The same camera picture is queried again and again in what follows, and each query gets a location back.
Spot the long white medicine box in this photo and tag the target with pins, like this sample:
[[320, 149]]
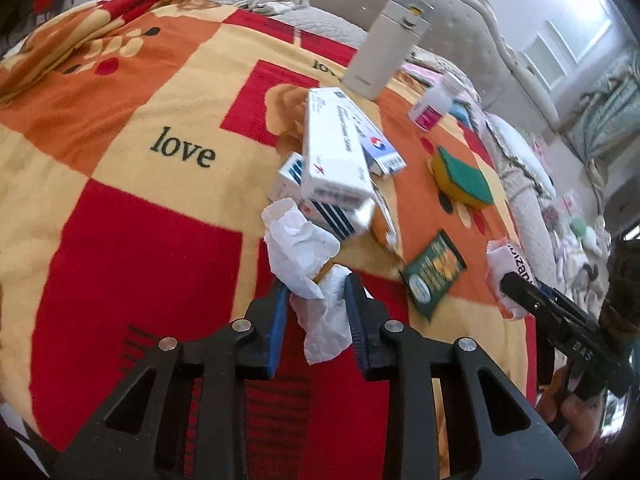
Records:
[[332, 150]]

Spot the red orange printed blanket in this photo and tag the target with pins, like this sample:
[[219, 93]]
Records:
[[150, 220]]

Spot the orange foil packet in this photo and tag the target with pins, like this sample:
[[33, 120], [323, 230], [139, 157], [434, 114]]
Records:
[[386, 220]]

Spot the beige quilted bedspread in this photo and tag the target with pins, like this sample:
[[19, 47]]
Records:
[[310, 15]]

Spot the green yellow sponge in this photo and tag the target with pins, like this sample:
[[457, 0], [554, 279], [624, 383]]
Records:
[[462, 177]]

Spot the teal curtain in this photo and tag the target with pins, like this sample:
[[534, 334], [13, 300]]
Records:
[[607, 105]]

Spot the white box red blue logo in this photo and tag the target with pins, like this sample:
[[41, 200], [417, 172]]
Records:
[[380, 147]]

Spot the white satin pillow gold trim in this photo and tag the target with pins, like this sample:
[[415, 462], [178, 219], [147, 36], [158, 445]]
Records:
[[520, 150]]

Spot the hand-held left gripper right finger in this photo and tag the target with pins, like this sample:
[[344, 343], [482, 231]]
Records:
[[356, 322]]

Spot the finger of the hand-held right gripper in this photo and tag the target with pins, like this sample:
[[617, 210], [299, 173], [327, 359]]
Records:
[[525, 292], [572, 310]]

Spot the pink blue folded towel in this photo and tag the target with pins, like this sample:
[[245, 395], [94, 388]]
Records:
[[462, 105]]

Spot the beige tufted headboard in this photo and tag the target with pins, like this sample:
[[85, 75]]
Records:
[[475, 25]]

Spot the green plush toy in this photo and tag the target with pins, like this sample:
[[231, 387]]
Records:
[[580, 226]]

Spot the green snack packet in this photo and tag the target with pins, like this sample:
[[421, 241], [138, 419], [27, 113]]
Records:
[[435, 275]]

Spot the white pill bottle pink label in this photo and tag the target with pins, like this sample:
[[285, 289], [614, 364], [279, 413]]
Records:
[[432, 107]]

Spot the white tissue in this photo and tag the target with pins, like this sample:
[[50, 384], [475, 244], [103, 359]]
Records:
[[305, 255]]

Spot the white thermos bottle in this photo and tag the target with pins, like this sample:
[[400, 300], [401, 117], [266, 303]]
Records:
[[382, 50]]

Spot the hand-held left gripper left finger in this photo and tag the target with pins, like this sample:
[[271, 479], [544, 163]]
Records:
[[276, 332]]

